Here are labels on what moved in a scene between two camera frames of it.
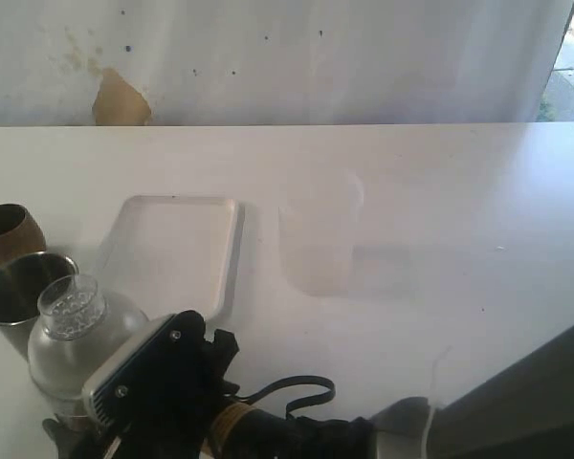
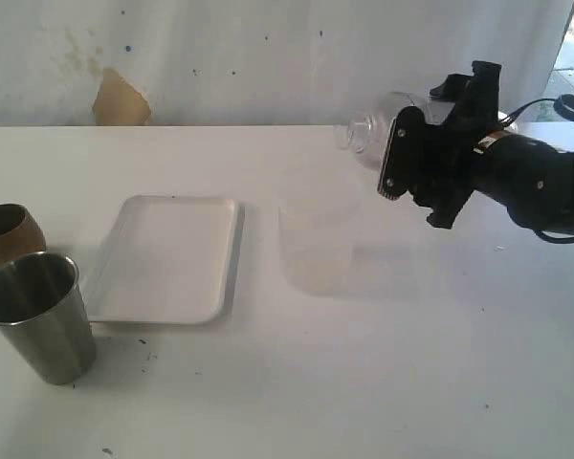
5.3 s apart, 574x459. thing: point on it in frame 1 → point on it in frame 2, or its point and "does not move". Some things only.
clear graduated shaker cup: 76,412 → 436,111
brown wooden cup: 8,231 does not move
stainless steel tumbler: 11,289 does not move
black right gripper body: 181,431 → 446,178
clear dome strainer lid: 83,335 → 367,130
